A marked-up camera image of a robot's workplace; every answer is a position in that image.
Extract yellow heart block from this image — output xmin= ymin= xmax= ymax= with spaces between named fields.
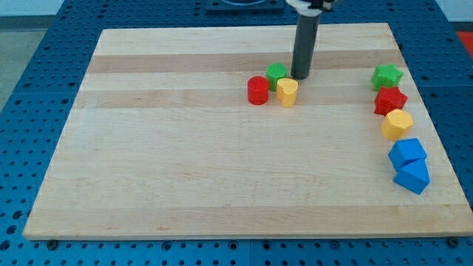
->
xmin=276 ymin=78 xmax=299 ymax=108

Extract red star block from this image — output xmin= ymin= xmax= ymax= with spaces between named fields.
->
xmin=374 ymin=86 xmax=408 ymax=116

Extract green star block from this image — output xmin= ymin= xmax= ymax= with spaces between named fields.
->
xmin=371 ymin=64 xmax=404 ymax=92

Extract red cylinder block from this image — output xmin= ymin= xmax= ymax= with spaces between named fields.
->
xmin=247 ymin=76 xmax=270 ymax=105

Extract wooden board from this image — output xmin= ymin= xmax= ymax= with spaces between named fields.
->
xmin=24 ymin=23 xmax=472 ymax=240

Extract green cylinder block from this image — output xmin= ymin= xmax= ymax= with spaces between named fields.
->
xmin=266 ymin=63 xmax=287 ymax=92

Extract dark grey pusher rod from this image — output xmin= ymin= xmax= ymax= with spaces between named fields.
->
xmin=291 ymin=15 xmax=320 ymax=80

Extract yellow hexagon block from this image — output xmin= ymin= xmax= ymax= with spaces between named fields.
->
xmin=381 ymin=109 xmax=414 ymax=141

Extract blue cube block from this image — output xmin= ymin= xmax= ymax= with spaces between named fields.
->
xmin=388 ymin=138 xmax=427 ymax=171

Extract blue triangle block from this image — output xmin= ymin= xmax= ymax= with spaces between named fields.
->
xmin=393 ymin=160 xmax=430 ymax=194

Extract red object at edge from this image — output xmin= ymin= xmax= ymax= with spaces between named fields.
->
xmin=456 ymin=31 xmax=473 ymax=57

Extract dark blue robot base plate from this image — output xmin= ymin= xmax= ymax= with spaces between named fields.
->
xmin=205 ymin=0 xmax=286 ymax=13

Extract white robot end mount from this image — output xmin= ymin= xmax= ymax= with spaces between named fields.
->
xmin=286 ymin=0 xmax=336 ymax=17

